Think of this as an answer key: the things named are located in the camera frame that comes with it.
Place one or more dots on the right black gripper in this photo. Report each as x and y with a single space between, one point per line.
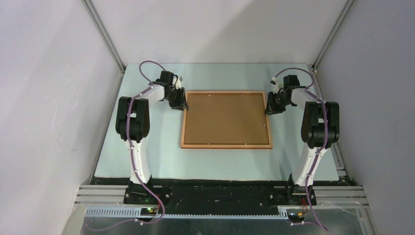
271 108

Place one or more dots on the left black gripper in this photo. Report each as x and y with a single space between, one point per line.
181 104

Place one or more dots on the brown backing board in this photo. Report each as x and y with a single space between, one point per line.
227 118

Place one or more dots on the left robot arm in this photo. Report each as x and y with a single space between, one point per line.
133 119

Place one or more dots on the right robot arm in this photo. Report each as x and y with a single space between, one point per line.
320 128

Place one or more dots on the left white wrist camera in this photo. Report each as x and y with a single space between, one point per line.
178 82

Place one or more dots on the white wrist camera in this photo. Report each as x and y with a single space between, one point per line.
178 82
277 83

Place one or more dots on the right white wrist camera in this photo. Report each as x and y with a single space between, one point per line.
277 83

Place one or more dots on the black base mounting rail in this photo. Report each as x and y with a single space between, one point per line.
202 197

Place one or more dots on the right aluminium corner post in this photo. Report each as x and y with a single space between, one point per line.
333 32

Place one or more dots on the aluminium corner post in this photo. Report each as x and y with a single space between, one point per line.
104 34
333 32

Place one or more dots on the left aluminium corner post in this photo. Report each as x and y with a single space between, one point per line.
104 34

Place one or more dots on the grey cable duct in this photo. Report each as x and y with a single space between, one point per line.
130 212

